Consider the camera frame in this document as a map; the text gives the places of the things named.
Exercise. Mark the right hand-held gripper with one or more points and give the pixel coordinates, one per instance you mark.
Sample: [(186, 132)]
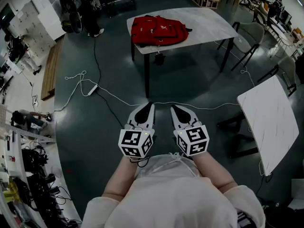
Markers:
[(193, 140)]

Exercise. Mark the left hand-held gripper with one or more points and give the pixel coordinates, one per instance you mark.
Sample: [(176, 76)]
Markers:
[(133, 141)]

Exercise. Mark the red backpack bag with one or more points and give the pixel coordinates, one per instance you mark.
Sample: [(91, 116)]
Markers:
[(154, 32)]

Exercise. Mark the person's left forearm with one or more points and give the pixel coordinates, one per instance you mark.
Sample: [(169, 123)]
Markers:
[(118, 179)]

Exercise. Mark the person's right forearm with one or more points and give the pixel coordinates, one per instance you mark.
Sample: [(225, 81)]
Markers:
[(213, 170)]

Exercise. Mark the white power strip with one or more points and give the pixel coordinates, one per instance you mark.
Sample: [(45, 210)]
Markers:
[(92, 89)]

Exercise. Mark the person's white sweater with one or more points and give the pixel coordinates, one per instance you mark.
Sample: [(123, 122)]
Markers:
[(175, 198)]

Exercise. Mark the white marble-top table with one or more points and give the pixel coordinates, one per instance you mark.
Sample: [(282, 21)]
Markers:
[(268, 122)]

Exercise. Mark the grey stone-top table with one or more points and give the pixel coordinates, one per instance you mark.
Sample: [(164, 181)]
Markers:
[(206, 25)]

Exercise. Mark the wooden slatted bench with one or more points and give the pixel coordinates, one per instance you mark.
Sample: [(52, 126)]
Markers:
[(51, 72)]

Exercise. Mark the grey padded chair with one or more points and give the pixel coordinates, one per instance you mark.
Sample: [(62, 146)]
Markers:
[(288, 66), (251, 33)]

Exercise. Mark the black wheeled cart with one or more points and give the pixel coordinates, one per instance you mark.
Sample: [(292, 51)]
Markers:
[(71, 11)]

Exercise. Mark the white round table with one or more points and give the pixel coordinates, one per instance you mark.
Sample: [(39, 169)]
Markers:
[(281, 35)]

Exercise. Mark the white workbench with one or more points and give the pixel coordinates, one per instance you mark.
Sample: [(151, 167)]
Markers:
[(16, 165)]

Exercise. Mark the white locker cabinet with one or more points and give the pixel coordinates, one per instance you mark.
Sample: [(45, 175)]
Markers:
[(35, 30)]

